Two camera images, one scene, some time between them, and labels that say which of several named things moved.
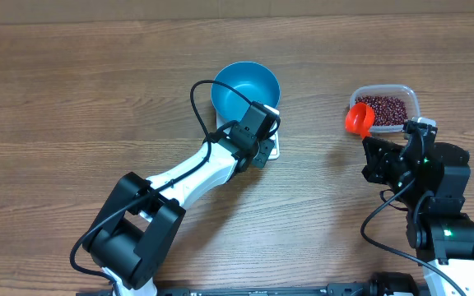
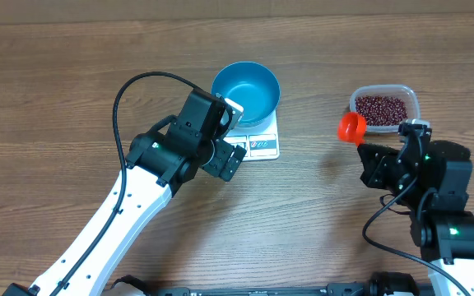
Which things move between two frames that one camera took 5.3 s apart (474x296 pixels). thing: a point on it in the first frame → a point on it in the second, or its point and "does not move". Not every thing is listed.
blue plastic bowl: (253, 80) does not move
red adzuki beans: (389, 110) does not move
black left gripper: (264, 152) → (225, 159)
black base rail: (387, 285) does not move
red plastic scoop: (359, 118) → (352, 127)
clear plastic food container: (393, 105) does not move
